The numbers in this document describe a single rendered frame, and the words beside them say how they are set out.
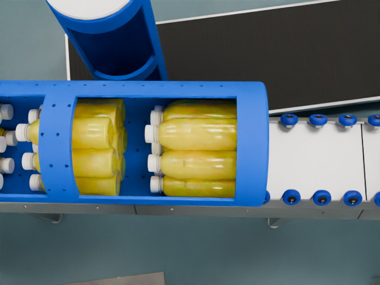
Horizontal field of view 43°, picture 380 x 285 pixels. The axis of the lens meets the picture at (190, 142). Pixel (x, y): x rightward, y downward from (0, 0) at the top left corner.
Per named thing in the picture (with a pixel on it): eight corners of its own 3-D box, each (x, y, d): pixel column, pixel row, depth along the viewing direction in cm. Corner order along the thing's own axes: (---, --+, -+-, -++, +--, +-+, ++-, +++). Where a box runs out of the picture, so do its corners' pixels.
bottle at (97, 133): (110, 155, 106) (28, 154, 107) (114, 128, 109) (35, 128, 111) (104, 138, 100) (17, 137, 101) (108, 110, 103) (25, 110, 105)
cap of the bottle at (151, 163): (158, 171, 109) (150, 171, 109) (158, 154, 109) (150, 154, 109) (156, 172, 105) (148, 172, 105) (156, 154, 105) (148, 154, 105)
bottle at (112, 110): (113, 104, 107) (32, 103, 108) (114, 135, 108) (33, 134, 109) (120, 102, 114) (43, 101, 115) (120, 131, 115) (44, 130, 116)
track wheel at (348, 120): (358, 126, 121) (359, 119, 121) (340, 126, 122) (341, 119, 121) (353, 120, 126) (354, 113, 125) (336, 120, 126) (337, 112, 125)
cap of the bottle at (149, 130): (154, 143, 103) (145, 143, 103) (156, 141, 106) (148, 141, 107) (153, 125, 102) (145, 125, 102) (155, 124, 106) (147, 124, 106)
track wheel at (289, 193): (302, 193, 116) (301, 188, 118) (283, 193, 117) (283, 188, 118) (299, 207, 119) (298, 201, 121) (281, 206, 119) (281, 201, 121)
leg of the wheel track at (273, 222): (280, 228, 211) (308, 212, 151) (267, 228, 212) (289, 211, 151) (280, 215, 213) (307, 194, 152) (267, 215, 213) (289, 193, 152)
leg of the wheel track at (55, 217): (62, 223, 216) (4, 206, 155) (49, 223, 216) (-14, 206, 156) (63, 210, 218) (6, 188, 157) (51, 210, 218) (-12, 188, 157)
